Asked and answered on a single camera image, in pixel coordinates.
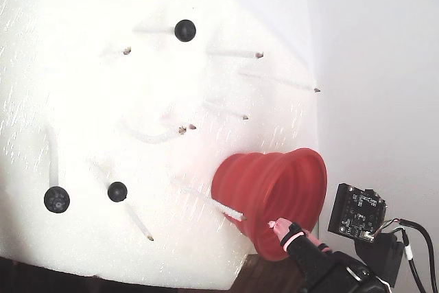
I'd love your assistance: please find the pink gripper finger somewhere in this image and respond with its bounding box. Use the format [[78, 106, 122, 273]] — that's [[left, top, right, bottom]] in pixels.
[[304, 231, 333, 254], [268, 218, 335, 281]]

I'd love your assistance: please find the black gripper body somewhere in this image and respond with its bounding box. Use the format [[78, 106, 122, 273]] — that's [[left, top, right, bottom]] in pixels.
[[300, 253, 392, 293]]

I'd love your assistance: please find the red collapsible cup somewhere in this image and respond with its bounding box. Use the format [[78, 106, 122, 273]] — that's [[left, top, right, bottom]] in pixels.
[[211, 148, 328, 262]]

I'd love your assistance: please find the dark blueberry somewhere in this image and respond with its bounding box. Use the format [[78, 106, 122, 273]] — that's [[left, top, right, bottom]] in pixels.
[[43, 185, 71, 214], [107, 181, 129, 203], [174, 19, 198, 43]]

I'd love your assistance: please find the white foam board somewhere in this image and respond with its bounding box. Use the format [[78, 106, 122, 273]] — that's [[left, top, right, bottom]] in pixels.
[[0, 0, 322, 290]]

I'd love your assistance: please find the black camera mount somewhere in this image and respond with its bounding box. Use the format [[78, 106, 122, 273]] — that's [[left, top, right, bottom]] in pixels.
[[354, 232, 405, 289]]

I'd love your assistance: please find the black camera circuit board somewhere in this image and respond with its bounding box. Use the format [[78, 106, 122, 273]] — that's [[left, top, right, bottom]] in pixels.
[[327, 183, 388, 243]]

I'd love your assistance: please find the thin black cable white sleeve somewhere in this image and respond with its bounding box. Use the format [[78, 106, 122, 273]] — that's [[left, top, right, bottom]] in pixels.
[[399, 230, 429, 293]]

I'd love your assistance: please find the thick black cable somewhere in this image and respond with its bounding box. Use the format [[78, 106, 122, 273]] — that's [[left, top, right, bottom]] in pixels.
[[394, 218, 439, 293]]

